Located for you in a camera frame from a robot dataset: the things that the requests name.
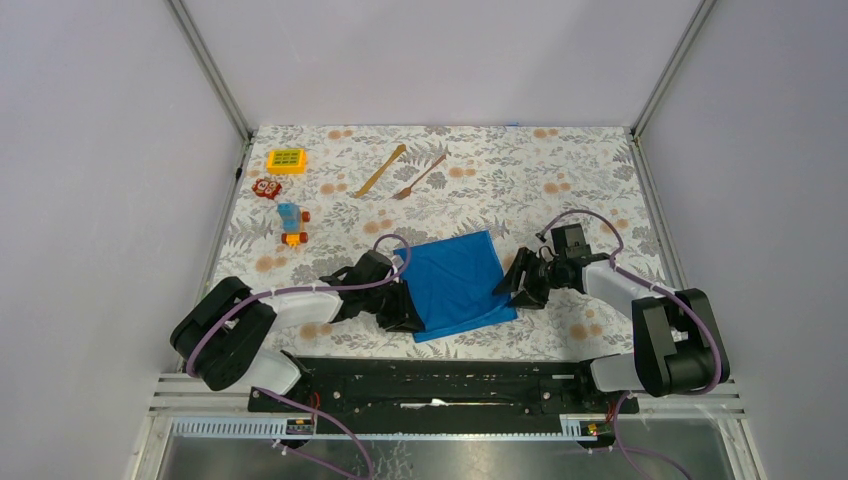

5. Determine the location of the red owl toy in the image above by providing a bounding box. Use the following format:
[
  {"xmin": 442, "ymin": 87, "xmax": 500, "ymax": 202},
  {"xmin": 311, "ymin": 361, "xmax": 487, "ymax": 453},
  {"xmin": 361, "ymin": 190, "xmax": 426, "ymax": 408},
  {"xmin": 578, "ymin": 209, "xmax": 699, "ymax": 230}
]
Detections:
[{"xmin": 252, "ymin": 178, "xmax": 282, "ymax": 200}]

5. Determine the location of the floral tablecloth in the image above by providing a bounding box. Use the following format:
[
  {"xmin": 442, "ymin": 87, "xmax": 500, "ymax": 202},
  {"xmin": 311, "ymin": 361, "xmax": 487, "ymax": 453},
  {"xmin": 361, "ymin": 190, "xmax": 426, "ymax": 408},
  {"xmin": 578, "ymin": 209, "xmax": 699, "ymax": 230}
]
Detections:
[{"xmin": 212, "ymin": 125, "xmax": 667, "ymax": 361}]

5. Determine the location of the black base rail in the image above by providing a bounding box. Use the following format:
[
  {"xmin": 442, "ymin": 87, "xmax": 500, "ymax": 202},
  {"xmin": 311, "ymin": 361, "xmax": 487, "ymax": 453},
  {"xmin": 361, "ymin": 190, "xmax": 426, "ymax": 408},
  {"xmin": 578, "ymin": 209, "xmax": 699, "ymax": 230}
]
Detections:
[{"xmin": 247, "ymin": 357, "xmax": 620, "ymax": 436}]

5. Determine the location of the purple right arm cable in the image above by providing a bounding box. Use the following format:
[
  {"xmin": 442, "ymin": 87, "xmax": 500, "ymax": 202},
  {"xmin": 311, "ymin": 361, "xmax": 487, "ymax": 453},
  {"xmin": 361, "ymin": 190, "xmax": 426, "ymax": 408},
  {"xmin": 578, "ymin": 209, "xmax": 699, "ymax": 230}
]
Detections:
[{"xmin": 536, "ymin": 209, "xmax": 723, "ymax": 480}]

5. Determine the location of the blue cloth napkin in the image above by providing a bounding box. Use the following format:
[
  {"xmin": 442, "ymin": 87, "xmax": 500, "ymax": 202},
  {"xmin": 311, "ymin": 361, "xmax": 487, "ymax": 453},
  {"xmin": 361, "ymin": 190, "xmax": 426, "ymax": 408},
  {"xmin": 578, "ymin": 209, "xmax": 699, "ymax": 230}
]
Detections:
[{"xmin": 401, "ymin": 231, "xmax": 518, "ymax": 343}]

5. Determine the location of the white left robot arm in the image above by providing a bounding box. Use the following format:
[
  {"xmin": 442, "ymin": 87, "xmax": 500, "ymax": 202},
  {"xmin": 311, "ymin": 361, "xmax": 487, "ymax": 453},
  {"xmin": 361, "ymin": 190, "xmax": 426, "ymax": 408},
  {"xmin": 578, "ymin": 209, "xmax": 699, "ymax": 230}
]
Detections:
[{"xmin": 170, "ymin": 250, "xmax": 425, "ymax": 411}]

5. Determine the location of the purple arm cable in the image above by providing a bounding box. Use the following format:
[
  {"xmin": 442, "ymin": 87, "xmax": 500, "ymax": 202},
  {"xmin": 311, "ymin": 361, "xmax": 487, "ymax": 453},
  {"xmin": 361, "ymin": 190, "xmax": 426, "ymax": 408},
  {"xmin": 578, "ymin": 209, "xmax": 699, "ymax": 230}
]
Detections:
[
  {"xmin": 185, "ymin": 233, "xmax": 413, "ymax": 480},
  {"xmin": 536, "ymin": 209, "xmax": 723, "ymax": 480}
]

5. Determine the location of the wooden fork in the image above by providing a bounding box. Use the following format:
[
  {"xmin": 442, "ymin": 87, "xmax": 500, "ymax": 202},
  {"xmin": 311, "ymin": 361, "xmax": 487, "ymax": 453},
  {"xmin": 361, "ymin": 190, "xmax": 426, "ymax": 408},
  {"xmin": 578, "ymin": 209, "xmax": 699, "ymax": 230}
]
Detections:
[{"xmin": 392, "ymin": 154, "xmax": 447, "ymax": 200}]

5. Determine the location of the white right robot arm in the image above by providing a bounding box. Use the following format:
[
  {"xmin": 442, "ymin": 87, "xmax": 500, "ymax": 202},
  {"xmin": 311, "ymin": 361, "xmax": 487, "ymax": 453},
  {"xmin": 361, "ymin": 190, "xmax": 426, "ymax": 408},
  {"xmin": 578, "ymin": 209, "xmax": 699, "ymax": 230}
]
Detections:
[{"xmin": 493, "ymin": 224, "xmax": 729, "ymax": 412}]

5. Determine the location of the yellow green toy block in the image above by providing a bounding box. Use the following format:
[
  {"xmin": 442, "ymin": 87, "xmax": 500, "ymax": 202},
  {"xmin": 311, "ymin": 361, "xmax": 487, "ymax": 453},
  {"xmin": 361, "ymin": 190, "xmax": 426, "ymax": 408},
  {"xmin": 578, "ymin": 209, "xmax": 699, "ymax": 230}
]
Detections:
[{"xmin": 266, "ymin": 149, "xmax": 308, "ymax": 175}]

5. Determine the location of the wooden spoon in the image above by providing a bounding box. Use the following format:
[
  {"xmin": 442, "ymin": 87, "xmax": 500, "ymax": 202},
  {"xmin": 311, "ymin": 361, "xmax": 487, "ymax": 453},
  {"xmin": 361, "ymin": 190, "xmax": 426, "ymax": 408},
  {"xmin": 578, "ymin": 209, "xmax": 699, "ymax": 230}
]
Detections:
[{"xmin": 354, "ymin": 144, "xmax": 407, "ymax": 198}]

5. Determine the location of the blue toy train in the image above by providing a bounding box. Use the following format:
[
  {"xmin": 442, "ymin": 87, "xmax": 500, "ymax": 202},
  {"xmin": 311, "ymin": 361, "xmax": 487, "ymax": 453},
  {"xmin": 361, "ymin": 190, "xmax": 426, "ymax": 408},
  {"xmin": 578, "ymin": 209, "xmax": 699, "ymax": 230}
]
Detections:
[{"xmin": 276, "ymin": 202, "xmax": 311, "ymax": 248}]

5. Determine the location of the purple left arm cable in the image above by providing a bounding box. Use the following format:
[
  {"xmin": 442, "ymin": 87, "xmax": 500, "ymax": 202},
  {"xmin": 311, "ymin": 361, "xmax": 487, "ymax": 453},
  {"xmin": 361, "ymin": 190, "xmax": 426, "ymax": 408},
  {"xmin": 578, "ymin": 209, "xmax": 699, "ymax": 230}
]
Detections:
[{"xmin": 185, "ymin": 233, "xmax": 413, "ymax": 480}]

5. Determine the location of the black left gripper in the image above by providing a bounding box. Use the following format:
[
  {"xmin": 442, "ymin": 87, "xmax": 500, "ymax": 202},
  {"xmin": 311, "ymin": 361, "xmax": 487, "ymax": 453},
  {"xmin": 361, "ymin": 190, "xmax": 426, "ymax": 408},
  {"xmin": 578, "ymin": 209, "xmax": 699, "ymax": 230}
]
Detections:
[{"xmin": 363, "ymin": 278, "xmax": 426, "ymax": 333}]

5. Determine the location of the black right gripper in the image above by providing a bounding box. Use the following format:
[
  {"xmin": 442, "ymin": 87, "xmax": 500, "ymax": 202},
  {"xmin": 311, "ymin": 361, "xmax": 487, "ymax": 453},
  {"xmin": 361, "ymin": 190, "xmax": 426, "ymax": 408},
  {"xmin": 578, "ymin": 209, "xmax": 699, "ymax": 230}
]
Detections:
[{"xmin": 491, "ymin": 247, "xmax": 566, "ymax": 311}]

